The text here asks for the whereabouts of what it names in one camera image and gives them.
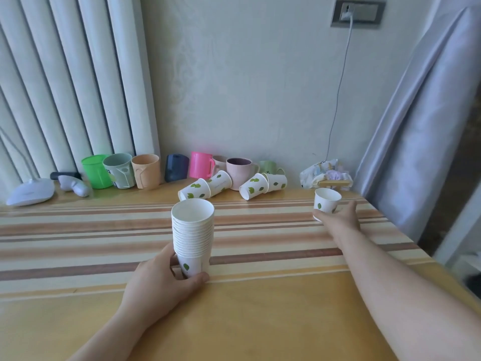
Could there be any white charger cable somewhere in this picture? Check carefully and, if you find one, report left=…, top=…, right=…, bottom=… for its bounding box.
left=325, top=19, right=354, bottom=166

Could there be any person's right hand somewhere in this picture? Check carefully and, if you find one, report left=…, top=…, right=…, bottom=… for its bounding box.
left=313, top=200, right=361, bottom=247

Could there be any grey wall socket plate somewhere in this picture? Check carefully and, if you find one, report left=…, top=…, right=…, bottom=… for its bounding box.
left=331, top=0, right=387, bottom=29

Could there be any stack of white paper cups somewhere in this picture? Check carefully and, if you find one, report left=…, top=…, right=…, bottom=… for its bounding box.
left=171, top=199, right=215, bottom=280

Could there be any person's left forearm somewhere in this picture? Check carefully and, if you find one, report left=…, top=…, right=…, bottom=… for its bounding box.
left=67, top=310, right=155, bottom=361

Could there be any tan plastic mug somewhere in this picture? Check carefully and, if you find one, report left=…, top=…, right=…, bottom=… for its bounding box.
left=131, top=153, right=161, bottom=191

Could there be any white desk lamp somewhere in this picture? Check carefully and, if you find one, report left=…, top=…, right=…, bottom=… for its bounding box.
left=0, top=126, right=55, bottom=207

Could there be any striped tablecloth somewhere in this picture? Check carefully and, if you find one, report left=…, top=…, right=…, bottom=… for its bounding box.
left=0, top=196, right=437, bottom=303

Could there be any light green plastic mug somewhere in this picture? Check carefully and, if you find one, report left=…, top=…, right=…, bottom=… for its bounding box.
left=259, top=160, right=286, bottom=177

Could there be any green plastic cup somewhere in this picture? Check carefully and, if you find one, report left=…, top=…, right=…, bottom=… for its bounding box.
left=81, top=155, right=115, bottom=190

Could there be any leaf-print paper cup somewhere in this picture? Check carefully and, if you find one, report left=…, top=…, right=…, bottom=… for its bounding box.
left=263, top=173, right=288, bottom=194
left=239, top=173, right=269, bottom=201
left=206, top=170, right=233, bottom=198
left=313, top=188, right=342, bottom=222
left=178, top=178, right=211, bottom=202

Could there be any person's right forearm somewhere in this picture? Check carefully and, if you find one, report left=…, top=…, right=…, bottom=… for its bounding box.
left=332, top=231, right=481, bottom=361

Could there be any white column radiator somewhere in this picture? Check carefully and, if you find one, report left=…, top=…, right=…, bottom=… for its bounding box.
left=0, top=0, right=161, bottom=198

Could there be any grey-green plastic mug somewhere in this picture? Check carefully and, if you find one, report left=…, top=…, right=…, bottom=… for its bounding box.
left=102, top=153, right=136, bottom=190

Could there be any pink mug with purple inside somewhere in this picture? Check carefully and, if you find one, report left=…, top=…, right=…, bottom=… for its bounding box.
left=225, top=158, right=261, bottom=192

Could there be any white printed plastic bag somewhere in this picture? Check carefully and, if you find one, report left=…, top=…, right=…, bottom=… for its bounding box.
left=299, top=158, right=354, bottom=191

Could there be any white furniture piece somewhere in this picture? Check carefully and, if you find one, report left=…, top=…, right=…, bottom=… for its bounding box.
left=433, top=205, right=481, bottom=297

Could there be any pale grey curtain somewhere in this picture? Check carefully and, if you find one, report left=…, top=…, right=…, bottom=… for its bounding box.
left=353, top=0, right=481, bottom=243

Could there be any grey handheld device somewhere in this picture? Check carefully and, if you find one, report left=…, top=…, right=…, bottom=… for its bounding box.
left=57, top=175, right=91, bottom=197

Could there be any hot pink plastic mug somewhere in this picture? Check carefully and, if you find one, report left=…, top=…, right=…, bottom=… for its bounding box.
left=189, top=152, right=216, bottom=180

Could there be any dark blue plastic mug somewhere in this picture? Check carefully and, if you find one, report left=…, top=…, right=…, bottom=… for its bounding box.
left=164, top=154, right=190, bottom=184

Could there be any person's left hand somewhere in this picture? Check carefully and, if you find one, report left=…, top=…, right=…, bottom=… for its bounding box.
left=119, top=242, right=211, bottom=332

